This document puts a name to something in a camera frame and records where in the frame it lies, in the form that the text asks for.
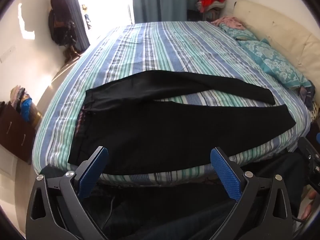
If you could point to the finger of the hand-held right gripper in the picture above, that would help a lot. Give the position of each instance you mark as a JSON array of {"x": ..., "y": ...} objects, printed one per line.
[{"x": 308, "y": 155}]

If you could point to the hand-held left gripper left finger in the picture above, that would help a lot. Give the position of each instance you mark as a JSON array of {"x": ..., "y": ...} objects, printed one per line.
[{"x": 93, "y": 172}]

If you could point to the bed with striped sheet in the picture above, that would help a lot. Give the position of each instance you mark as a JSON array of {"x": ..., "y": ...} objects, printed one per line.
[{"x": 162, "y": 47}]

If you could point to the stack of folded clothes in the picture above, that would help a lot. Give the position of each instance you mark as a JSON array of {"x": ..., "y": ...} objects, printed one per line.
[{"x": 17, "y": 97}]

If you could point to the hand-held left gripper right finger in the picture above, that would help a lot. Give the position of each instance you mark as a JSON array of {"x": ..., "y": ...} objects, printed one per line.
[{"x": 226, "y": 173}]

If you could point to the person's dark clothing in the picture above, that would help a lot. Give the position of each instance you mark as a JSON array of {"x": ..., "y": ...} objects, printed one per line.
[{"x": 155, "y": 215}]

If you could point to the dark clothes bundle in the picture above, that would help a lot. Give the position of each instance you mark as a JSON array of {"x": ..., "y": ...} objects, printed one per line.
[{"x": 308, "y": 92}]

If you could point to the blue plastic bag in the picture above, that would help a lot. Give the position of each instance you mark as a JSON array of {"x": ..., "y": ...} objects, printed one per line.
[{"x": 26, "y": 110}]

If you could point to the blue door curtain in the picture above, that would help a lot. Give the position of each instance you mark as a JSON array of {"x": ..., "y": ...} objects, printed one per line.
[{"x": 77, "y": 17}]

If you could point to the teal floral pillow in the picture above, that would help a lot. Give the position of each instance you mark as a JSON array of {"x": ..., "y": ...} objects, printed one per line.
[
  {"x": 272, "y": 60},
  {"x": 237, "y": 33}
]

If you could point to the dark hanging bags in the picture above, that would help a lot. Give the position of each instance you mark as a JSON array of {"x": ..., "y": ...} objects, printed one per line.
[{"x": 60, "y": 22}]

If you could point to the dark brown dresser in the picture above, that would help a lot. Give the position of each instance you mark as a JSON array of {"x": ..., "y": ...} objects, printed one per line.
[{"x": 15, "y": 132}]

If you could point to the blue window curtain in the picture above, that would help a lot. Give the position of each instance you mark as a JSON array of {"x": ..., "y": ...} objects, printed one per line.
[{"x": 162, "y": 0}]

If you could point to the person's right hand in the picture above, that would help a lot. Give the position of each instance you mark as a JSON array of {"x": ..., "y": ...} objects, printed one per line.
[{"x": 308, "y": 206}]

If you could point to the pile of red clothes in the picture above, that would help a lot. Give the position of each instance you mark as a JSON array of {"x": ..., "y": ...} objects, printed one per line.
[{"x": 211, "y": 1}]

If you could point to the black pants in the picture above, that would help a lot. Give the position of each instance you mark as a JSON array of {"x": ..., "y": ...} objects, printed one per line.
[{"x": 162, "y": 130}]

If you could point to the cream padded headboard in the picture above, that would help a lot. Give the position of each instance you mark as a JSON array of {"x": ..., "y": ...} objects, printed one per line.
[{"x": 282, "y": 27}]

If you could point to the pink cloth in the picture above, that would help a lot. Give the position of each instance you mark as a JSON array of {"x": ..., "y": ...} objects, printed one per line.
[{"x": 228, "y": 21}]

